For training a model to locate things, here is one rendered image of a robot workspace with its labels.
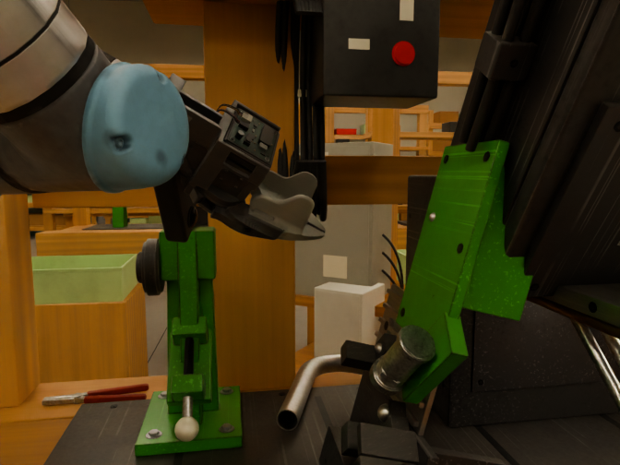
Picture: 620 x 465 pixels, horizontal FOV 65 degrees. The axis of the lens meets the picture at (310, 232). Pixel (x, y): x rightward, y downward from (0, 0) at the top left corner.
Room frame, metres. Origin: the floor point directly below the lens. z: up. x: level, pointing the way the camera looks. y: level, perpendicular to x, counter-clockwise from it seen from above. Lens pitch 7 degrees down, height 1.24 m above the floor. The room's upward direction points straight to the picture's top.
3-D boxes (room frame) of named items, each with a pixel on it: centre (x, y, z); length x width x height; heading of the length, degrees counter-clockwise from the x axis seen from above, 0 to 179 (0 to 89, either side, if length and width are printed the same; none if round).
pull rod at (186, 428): (0.56, 0.15, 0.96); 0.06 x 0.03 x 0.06; 9
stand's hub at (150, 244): (0.63, 0.21, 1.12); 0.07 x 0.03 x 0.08; 9
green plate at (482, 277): (0.51, -0.17, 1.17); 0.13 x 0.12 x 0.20; 99
